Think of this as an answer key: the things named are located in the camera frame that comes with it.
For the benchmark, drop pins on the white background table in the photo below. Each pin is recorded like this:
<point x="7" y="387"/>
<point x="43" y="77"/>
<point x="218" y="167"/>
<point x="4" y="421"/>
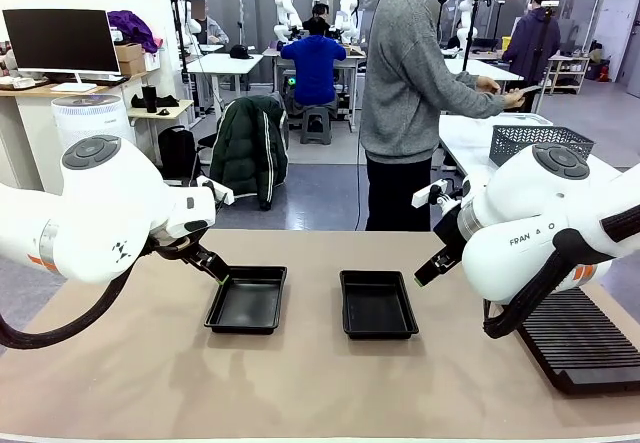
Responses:
<point x="480" y="68"/>

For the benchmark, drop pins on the black office chair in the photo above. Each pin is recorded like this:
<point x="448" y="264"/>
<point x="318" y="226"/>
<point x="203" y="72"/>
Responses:
<point x="199" y="152"/>

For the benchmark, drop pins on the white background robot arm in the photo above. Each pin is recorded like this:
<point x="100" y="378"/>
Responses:
<point x="187" y="28"/>
<point x="286" y="13"/>
<point x="472" y="8"/>
<point x="346" y="18"/>

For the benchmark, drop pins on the yellow bin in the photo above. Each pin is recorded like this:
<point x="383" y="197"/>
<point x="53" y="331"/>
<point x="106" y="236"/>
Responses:
<point x="506" y="45"/>

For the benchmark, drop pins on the black computer monitor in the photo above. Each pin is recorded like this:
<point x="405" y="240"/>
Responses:
<point x="60" y="40"/>

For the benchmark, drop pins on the black tumbler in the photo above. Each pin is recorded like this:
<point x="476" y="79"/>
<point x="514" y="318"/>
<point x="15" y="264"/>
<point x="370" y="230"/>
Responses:
<point x="149" y="99"/>

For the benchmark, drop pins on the person's left hand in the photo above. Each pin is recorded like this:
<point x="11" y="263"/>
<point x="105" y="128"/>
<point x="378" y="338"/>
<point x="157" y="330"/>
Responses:
<point x="487" y="84"/>

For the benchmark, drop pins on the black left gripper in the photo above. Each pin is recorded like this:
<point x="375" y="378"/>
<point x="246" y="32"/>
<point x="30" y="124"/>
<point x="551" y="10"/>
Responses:
<point x="197" y="257"/>

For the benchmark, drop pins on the background workbench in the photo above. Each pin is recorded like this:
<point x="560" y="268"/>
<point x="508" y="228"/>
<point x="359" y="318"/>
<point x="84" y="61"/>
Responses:
<point x="352" y="59"/>

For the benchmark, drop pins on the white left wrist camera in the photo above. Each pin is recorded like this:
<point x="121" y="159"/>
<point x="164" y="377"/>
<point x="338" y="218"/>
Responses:
<point x="222" y="194"/>

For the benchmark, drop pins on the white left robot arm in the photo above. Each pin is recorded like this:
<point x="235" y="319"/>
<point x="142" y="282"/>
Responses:
<point x="100" y="203"/>

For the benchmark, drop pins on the grey plastic stool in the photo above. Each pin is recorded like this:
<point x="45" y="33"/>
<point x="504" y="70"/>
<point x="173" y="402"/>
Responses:
<point x="315" y="123"/>

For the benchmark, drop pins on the small wooden desk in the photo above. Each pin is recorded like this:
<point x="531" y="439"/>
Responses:
<point x="170" y="109"/>

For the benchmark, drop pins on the wooden counter top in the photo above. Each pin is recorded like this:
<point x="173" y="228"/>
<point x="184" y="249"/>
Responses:
<point x="40" y="90"/>

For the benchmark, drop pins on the white side table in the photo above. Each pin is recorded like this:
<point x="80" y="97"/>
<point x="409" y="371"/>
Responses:
<point x="465" y="138"/>

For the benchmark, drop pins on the person's right forearm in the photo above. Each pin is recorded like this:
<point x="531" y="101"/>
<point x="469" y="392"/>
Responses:
<point x="475" y="109"/>

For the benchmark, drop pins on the white cabinet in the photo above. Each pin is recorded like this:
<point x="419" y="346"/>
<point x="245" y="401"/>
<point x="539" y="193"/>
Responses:
<point x="30" y="138"/>

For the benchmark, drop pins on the metal storage shelf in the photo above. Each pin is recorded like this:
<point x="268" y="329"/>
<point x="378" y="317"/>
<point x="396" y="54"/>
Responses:
<point x="570" y="73"/>

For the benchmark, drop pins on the person's left forearm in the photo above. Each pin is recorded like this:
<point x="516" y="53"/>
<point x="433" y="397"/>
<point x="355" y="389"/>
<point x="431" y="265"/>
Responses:
<point x="462" y="80"/>

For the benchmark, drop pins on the grey plastic basket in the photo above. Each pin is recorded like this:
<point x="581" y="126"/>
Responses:
<point x="520" y="138"/>

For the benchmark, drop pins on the white background desk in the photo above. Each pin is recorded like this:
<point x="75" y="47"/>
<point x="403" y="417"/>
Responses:
<point x="225" y="63"/>

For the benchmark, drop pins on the person in blue hoodie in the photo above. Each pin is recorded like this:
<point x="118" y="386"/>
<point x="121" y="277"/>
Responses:
<point x="314" y="68"/>

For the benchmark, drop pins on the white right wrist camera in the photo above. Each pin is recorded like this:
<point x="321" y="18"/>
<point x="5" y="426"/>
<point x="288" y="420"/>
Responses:
<point x="425" y="195"/>

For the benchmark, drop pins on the person in black top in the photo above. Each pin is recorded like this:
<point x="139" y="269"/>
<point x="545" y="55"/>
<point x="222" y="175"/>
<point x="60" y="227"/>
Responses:
<point x="317" y="20"/>

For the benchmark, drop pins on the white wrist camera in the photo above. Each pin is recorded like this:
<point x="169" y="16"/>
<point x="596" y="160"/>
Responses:
<point x="222" y="194"/>
<point x="425" y="195"/>

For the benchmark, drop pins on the black cap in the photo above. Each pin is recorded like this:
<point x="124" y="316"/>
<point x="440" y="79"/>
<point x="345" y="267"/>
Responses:
<point x="240" y="53"/>

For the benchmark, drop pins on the black backpack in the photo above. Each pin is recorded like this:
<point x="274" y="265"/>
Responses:
<point x="177" y="153"/>

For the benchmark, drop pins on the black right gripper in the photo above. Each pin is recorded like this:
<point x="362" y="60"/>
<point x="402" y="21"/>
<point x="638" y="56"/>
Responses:
<point x="450" y="233"/>

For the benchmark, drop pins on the person in grey sweater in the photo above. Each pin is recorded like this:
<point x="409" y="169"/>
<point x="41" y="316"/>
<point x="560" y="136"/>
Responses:
<point x="400" y="88"/>

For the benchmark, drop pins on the person's right hand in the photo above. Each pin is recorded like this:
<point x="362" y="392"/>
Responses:
<point x="514" y="100"/>

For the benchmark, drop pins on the black slotted board rack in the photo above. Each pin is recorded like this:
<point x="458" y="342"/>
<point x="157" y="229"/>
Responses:
<point x="590" y="343"/>

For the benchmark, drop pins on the brown cardboard box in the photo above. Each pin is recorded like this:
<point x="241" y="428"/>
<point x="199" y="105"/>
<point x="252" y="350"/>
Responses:
<point x="129" y="58"/>

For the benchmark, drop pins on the purple cloth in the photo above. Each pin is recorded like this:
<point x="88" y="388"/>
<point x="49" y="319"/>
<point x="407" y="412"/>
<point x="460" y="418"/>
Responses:
<point x="132" y="28"/>

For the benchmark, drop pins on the black ESD tray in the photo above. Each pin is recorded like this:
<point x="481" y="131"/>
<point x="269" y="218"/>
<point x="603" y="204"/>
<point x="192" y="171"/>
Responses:
<point x="377" y="308"/>
<point x="250" y="303"/>

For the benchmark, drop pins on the dark green puffer jacket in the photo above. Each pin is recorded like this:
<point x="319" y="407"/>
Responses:
<point x="245" y="153"/>

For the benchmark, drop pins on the seated person in grey jacket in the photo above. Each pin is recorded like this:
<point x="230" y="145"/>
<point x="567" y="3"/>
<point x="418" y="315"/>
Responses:
<point x="210" y="28"/>

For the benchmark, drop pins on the person in dark purple jacket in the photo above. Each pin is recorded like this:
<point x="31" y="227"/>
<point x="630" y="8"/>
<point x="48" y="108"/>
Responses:
<point x="530" y="48"/>

